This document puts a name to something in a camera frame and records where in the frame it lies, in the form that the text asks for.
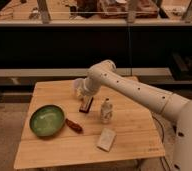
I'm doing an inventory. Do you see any green bowl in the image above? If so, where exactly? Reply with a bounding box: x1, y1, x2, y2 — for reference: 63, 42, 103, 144
29, 105, 65, 137

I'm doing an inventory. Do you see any black cable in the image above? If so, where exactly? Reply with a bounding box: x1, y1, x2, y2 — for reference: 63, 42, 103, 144
152, 114, 172, 171

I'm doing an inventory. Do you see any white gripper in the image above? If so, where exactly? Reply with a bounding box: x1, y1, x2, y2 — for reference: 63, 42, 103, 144
74, 78, 86, 100

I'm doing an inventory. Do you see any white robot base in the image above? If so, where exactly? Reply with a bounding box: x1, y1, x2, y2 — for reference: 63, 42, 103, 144
173, 100, 192, 171

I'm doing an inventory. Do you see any white napkin packet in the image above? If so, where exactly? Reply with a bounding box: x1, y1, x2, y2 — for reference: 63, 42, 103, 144
97, 128, 116, 152

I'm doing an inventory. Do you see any brown snack bar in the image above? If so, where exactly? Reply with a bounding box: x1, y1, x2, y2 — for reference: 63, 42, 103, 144
66, 119, 83, 133

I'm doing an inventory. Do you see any clear plastic bottle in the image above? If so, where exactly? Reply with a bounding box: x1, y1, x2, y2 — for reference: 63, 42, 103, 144
100, 98, 113, 124

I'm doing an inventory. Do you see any dark rectangular box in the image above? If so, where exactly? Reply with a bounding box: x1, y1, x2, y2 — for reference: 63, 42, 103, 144
79, 97, 93, 113

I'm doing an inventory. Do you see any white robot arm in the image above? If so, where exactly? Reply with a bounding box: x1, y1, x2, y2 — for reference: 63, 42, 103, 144
74, 60, 189, 123

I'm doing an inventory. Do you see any wooden table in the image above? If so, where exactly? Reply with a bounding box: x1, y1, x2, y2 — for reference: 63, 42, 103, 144
14, 80, 165, 170

